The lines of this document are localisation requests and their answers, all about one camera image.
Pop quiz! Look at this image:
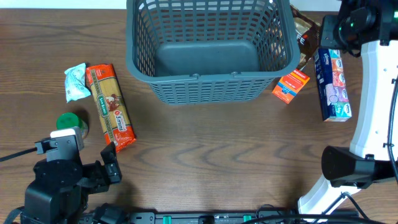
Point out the brown Nescafe Gold pouch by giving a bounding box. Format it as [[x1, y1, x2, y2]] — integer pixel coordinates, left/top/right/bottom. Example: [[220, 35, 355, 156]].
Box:
[[290, 4, 320, 70]]

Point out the orange spaghetti packet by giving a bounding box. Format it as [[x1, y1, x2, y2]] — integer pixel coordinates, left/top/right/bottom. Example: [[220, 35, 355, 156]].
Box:
[[86, 64, 136, 152]]

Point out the blue Kleenex tissue pack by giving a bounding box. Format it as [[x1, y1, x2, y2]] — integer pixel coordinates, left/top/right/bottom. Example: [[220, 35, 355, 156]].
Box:
[[314, 49, 352, 122]]

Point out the orange medicine box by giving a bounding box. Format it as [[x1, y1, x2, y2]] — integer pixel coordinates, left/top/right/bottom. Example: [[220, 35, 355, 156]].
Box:
[[272, 69, 310, 104]]

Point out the grey plastic basket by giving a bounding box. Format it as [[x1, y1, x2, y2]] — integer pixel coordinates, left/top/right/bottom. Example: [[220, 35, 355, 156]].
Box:
[[126, 0, 300, 105]]

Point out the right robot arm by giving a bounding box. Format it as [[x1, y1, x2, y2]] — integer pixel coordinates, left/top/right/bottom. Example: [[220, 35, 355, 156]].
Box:
[[297, 1, 397, 223]]

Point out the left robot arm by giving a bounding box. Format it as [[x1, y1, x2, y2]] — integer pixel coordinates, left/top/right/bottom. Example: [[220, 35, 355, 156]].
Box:
[[21, 136, 122, 223]]

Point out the green lid spice jar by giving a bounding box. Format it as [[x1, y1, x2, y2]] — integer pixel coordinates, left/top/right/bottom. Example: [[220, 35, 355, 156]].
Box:
[[56, 113, 89, 138]]

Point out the white green sachet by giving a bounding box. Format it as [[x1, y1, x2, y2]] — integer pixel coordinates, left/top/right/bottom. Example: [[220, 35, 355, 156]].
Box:
[[64, 63, 91, 103]]

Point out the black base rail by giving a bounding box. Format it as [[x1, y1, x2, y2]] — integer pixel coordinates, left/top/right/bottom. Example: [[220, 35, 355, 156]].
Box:
[[77, 203, 360, 224]]

